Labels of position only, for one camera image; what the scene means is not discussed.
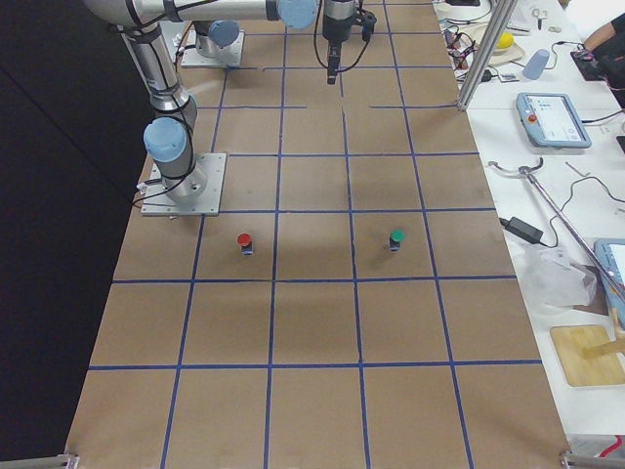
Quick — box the wooden cutting board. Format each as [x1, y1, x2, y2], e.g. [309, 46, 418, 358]
[550, 324, 624, 387]

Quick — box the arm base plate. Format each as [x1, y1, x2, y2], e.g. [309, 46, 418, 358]
[182, 20, 244, 68]
[141, 153, 227, 216]

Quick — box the metal rod with hook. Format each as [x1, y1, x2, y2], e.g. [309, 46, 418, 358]
[487, 157, 624, 300]

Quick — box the green push button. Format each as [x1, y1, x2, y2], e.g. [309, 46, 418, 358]
[389, 229, 405, 251]

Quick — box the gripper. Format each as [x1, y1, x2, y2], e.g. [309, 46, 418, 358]
[326, 42, 342, 84]

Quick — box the yellow lemon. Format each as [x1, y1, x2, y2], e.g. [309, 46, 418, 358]
[495, 32, 515, 51]

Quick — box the clear plastic bag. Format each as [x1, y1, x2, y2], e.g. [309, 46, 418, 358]
[513, 245, 597, 316]

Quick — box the red push button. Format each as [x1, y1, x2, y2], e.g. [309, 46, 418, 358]
[236, 233, 254, 256]

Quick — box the person's forearm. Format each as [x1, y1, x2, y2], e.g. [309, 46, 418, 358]
[584, 14, 625, 51]

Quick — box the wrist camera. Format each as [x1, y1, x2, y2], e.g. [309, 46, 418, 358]
[356, 9, 377, 43]

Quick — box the aluminium frame post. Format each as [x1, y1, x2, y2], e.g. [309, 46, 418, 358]
[457, 0, 517, 111]

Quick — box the black power adapter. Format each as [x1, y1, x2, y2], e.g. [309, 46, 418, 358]
[499, 217, 543, 244]

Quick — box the blue teach pendant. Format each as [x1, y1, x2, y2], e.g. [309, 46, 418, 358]
[594, 238, 624, 328]
[516, 93, 592, 149]

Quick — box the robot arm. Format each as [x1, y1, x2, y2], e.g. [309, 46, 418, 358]
[85, 0, 377, 85]
[122, 24, 207, 204]

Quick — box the translucent blue plastic cup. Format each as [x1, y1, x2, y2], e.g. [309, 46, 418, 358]
[521, 49, 551, 81]

